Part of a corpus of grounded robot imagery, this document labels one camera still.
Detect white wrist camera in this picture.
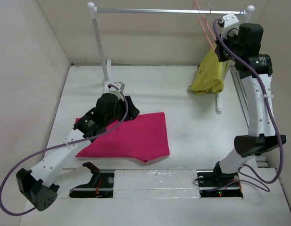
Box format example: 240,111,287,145
221,13,240,39
108,81,125,95

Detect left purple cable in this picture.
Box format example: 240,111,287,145
0,84,129,217

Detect yellow garment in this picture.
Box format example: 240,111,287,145
187,44,230,96

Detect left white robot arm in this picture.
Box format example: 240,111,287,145
16,93,140,211

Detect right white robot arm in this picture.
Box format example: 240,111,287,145
212,19,286,186

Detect white and silver clothes rack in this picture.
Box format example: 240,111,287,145
86,1,256,115

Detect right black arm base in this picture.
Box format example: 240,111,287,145
193,169,243,198

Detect aluminium rail right side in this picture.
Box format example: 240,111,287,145
230,61,268,168

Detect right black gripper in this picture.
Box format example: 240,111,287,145
215,29,243,62

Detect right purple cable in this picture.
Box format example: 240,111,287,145
212,18,285,193

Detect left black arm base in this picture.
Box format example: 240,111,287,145
69,162,115,198

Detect pink plastic hanger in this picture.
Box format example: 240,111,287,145
192,0,218,48

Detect purple cable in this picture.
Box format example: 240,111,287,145
212,18,285,193
0,84,129,217

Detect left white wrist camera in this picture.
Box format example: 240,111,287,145
108,81,125,95

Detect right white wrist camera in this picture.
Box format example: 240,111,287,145
221,13,240,39

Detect pink trousers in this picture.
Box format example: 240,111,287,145
76,112,170,162

